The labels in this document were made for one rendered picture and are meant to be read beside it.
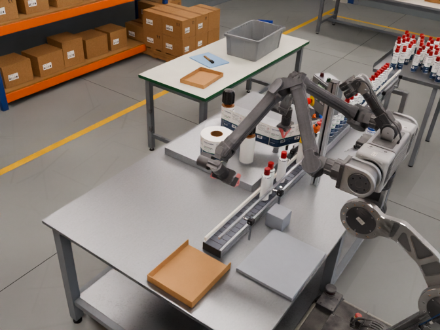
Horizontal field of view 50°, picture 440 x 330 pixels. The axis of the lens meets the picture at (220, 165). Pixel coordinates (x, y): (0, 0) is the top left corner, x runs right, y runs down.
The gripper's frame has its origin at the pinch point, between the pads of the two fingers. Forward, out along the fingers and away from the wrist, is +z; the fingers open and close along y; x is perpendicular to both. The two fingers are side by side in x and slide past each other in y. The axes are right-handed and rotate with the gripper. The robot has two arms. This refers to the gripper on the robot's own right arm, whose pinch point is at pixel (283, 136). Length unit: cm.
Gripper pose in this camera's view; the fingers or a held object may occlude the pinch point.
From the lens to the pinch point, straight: 285.0
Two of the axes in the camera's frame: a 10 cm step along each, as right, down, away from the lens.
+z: -0.6, 8.2, 5.7
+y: -5.7, 4.4, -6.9
